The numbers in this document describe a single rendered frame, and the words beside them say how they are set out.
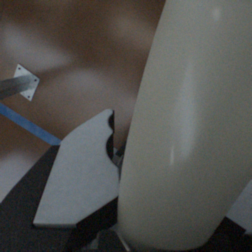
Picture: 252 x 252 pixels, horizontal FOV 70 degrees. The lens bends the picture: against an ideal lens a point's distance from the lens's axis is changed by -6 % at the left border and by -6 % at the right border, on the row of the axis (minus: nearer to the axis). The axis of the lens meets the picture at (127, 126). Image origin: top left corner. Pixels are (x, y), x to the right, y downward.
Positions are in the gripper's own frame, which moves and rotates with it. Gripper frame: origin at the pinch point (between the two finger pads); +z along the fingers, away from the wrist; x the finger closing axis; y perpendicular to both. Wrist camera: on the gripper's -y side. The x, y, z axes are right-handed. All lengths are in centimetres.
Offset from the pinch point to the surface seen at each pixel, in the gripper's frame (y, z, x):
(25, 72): 31, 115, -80
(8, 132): 83, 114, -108
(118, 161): 87, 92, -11
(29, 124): 72, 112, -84
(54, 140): 83, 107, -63
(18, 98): 52, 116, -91
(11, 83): 34, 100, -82
